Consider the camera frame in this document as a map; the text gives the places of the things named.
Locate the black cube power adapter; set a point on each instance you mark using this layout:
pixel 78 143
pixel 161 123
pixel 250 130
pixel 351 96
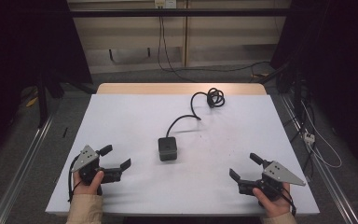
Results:
pixel 167 149

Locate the aluminium floor rail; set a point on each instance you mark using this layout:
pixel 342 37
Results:
pixel 18 174
pixel 332 186

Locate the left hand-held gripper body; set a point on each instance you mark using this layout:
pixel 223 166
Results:
pixel 86 158

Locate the white wall socket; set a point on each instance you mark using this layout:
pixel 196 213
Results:
pixel 165 3

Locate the yellow floor tape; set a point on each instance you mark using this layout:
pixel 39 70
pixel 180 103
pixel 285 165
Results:
pixel 32 101

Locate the person's right hand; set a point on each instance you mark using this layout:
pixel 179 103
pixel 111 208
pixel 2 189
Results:
pixel 273 203

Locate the person's left hand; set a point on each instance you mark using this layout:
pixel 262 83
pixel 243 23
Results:
pixel 87 187

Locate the small black floor strip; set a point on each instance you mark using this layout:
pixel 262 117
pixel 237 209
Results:
pixel 65 132

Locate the black curtain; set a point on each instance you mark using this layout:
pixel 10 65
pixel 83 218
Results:
pixel 18 46
pixel 338 62

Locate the white power strip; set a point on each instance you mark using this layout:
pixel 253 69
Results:
pixel 309 137

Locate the white table sheet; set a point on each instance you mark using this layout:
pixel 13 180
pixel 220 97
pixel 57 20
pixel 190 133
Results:
pixel 136 124

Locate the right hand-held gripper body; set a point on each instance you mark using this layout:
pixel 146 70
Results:
pixel 279 174

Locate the black metal stand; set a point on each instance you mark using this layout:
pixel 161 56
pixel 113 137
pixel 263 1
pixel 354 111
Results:
pixel 42 102

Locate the black horizontal frame bar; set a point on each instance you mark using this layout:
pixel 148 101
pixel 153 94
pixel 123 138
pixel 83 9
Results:
pixel 199 12

